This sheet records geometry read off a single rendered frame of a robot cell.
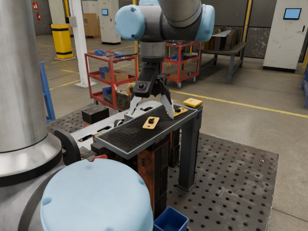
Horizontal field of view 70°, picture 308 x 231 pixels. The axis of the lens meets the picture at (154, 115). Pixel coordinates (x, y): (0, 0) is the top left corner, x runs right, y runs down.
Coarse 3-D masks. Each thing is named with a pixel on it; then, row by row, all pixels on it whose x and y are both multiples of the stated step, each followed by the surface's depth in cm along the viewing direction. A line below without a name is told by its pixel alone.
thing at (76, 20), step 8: (72, 0) 413; (80, 0) 423; (72, 8) 420; (80, 8) 426; (72, 16) 424; (80, 16) 431; (72, 24) 425; (80, 24) 435; (80, 32) 439; (80, 40) 443; (80, 48) 449; (80, 56) 458; (80, 64) 467; (80, 72) 476
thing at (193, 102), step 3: (189, 99) 94; (192, 99) 94; (195, 99) 94; (183, 102) 92; (186, 102) 91; (189, 102) 91; (192, 102) 91; (195, 102) 91; (198, 102) 91; (201, 102) 92; (189, 105) 90; (192, 105) 89; (195, 105) 88
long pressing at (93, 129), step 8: (144, 104) 130; (152, 104) 130; (160, 104) 130; (120, 112) 121; (104, 120) 112; (112, 120) 112; (88, 128) 104; (96, 128) 104; (72, 136) 97; (80, 136) 97; (80, 144) 91; (88, 144) 91
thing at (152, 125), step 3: (150, 117) 77; (153, 117) 77; (156, 117) 77; (147, 120) 76; (150, 120) 74; (153, 120) 74; (156, 120) 76; (147, 123) 73; (150, 123) 73; (153, 123) 73; (156, 123) 73; (144, 126) 71; (147, 126) 71; (150, 126) 71; (153, 126) 71
